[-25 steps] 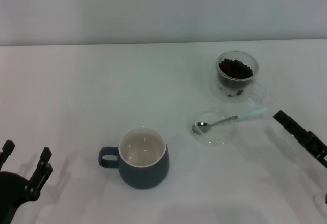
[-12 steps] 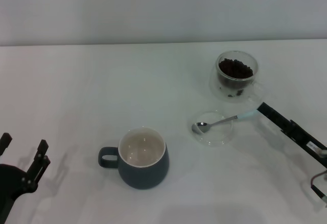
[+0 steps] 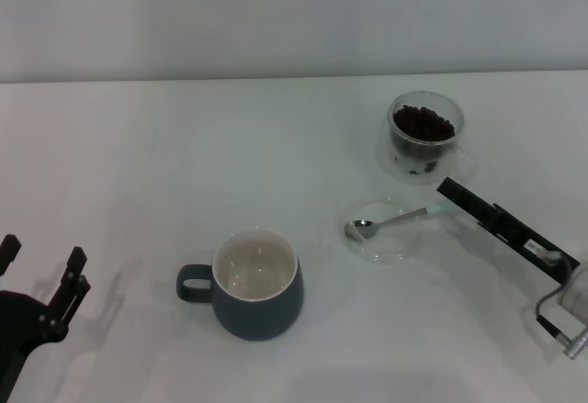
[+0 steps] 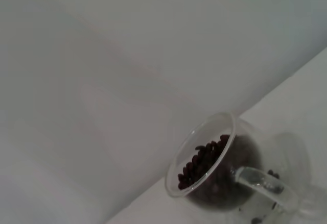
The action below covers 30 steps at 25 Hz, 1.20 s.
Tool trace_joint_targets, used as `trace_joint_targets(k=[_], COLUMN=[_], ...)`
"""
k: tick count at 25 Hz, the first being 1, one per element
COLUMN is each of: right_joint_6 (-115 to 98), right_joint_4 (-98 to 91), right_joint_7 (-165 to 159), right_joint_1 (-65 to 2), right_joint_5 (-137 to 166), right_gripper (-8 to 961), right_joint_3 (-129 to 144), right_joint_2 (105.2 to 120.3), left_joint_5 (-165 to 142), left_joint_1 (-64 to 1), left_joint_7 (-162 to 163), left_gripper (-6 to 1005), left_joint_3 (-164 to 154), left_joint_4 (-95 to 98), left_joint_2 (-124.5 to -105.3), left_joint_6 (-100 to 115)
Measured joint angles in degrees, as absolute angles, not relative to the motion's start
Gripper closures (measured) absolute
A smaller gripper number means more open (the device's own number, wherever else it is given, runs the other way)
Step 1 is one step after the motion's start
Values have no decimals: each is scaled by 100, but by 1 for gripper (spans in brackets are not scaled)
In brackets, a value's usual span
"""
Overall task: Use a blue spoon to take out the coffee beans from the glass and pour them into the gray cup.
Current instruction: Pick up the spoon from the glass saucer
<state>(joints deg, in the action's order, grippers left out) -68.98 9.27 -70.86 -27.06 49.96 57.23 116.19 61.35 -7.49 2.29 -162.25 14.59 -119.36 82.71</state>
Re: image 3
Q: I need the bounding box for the coffee bean pile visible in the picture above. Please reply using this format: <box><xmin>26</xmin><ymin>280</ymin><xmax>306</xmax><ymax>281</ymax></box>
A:
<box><xmin>390</xmin><ymin>104</ymin><xmax>457</xmax><ymax>159</ymax></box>

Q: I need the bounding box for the clear glass saucer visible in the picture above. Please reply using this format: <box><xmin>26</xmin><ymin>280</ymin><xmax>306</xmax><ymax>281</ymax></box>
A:
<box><xmin>337</xmin><ymin>196</ymin><xmax>424</xmax><ymax>265</ymax></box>

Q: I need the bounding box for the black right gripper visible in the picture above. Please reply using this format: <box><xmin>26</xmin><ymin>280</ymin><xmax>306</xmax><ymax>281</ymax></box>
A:
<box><xmin>435</xmin><ymin>176</ymin><xmax>582</xmax><ymax>285</ymax></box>

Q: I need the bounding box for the clear double-wall glass cup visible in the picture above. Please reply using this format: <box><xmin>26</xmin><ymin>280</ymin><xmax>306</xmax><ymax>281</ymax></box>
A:
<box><xmin>375</xmin><ymin>91</ymin><xmax>479</xmax><ymax>187</ymax></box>

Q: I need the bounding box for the metal spoon light blue handle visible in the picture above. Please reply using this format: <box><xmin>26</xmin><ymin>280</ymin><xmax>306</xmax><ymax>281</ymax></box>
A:
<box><xmin>344</xmin><ymin>204</ymin><xmax>457</xmax><ymax>242</ymax></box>

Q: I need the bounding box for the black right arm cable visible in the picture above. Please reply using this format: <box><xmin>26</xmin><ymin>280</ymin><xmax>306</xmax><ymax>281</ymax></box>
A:
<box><xmin>535</xmin><ymin>283</ymin><xmax>588</xmax><ymax>361</ymax></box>

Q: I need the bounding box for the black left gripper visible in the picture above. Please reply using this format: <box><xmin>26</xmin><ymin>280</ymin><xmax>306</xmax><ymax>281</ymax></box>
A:
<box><xmin>0</xmin><ymin>233</ymin><xmax>91</xmax><ymax>403</ymax></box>

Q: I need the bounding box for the dark blue-grey ceramic mug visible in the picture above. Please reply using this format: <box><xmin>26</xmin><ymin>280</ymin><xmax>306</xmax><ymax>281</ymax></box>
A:
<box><xmin>176</xmin><ymin>229</ymin><xmax>305</xmax><ymax>342</ymax></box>

